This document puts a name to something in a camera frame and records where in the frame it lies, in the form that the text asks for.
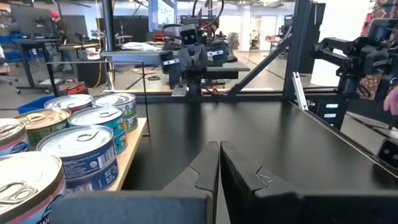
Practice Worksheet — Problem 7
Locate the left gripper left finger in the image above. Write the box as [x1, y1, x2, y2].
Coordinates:
[51, 141, 220, 224]

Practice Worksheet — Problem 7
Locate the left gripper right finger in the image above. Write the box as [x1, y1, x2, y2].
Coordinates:
[220, 141, 398, 224]

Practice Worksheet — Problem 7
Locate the silver can blue label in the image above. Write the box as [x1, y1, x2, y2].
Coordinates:
[113, 130, 128, 155]

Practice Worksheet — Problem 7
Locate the grey desk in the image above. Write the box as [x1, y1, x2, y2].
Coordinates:
[101, 49, 251, 90]

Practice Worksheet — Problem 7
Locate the clear plastic bag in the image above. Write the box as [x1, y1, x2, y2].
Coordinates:
[121, 42, 162, 52]

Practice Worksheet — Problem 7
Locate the blue screen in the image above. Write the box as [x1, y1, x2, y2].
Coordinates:
[148, 0, 178, 32]

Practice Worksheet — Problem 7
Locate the black desk beam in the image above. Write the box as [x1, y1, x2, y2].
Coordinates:
[228, 35, 295, 96]

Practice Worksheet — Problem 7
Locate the red crate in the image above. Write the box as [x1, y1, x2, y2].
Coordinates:
[57, 81, 90, 96]

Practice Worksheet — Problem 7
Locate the person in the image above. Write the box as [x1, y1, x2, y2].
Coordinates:
[382, 86, 398, 116]

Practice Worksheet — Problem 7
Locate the blue plastic bin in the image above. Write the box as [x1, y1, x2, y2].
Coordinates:
[17, 95, 52, 114]

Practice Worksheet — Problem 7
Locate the black work table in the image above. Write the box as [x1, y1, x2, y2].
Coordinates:
[12, 37, 60, 94]

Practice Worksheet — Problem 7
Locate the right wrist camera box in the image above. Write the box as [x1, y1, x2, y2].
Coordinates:
[180, 24, 200, 46]

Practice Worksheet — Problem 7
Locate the grey base bracket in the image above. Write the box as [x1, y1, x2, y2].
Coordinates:
[172, 83, 189, 97]

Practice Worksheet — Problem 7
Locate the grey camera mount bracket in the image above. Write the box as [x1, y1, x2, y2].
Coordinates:
[376, 138, 398, 170]

